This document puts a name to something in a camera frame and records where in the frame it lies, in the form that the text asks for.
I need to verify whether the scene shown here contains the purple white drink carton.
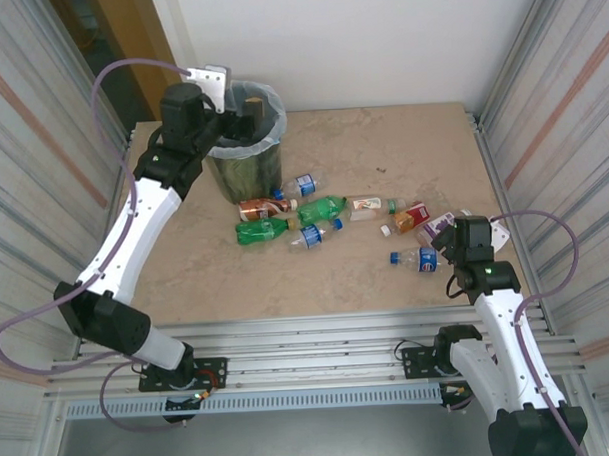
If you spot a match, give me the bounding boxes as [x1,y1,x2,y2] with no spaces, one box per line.
[414,208,474,249]

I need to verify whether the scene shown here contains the Pepsi bottle blue cap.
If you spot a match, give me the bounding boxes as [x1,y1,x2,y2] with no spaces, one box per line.
[388,245,455,277]

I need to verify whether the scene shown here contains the orange label bottle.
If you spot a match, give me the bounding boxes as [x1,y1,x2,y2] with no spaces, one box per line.
[380,201,432,236]

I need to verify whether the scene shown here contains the clear bottle green cap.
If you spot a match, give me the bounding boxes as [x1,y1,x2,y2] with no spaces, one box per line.
[346,193,408,222]

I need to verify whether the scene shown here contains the clear bottle blue label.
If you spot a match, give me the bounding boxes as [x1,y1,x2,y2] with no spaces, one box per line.
[271,172,318,200]
[286,218,346,254]

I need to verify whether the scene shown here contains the translucent plastic bin liner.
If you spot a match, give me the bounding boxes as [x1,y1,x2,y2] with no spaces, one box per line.
[198,79,290,162]

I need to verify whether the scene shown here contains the green patterned bin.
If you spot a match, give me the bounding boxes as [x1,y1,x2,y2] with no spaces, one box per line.
[204,138,286,207]

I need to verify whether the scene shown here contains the copper Nescafe bottle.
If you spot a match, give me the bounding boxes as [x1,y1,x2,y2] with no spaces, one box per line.
[237,196,300,223]

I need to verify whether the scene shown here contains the green bottle yellow cap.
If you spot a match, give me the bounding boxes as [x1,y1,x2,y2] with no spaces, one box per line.
[233,216,299,246]

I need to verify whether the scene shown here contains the dark door panel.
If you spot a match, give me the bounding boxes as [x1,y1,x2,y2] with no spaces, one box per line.
[48,0,157,136]

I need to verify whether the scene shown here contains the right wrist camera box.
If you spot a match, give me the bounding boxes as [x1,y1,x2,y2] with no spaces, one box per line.
[486,219,513,256]

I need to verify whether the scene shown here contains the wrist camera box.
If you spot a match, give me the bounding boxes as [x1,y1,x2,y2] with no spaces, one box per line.
[185,64,230,116]
[486,219,513,256]

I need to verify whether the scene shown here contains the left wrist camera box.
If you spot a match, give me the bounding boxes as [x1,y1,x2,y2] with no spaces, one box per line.
[185,64,230,116]

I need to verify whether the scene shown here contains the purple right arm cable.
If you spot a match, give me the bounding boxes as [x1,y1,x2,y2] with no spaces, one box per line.
[441,206,589,456]

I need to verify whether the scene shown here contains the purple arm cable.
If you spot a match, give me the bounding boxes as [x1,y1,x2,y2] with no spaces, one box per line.
[0,56,206,440]
[441,206,589,456]

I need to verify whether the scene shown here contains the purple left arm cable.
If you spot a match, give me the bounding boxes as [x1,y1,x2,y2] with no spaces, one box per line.
[0,56,206,440]

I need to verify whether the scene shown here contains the aluminium side rail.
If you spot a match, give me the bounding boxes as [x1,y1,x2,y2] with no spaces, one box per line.
[464,108,547,333]

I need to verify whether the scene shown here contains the wooden door frame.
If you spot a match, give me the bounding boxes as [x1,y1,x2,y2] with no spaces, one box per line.
[91,0,191,125]

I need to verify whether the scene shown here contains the base power wires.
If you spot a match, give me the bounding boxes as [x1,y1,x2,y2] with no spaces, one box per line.
[191,368,227,402]
[438,364,480,402]

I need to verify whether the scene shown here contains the aluminium frame rails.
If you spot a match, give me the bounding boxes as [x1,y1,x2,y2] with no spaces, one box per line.
[41,303,590,402]

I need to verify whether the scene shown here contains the slotted cable duct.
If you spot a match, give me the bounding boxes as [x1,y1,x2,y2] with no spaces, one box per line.
[61,385,443,422]

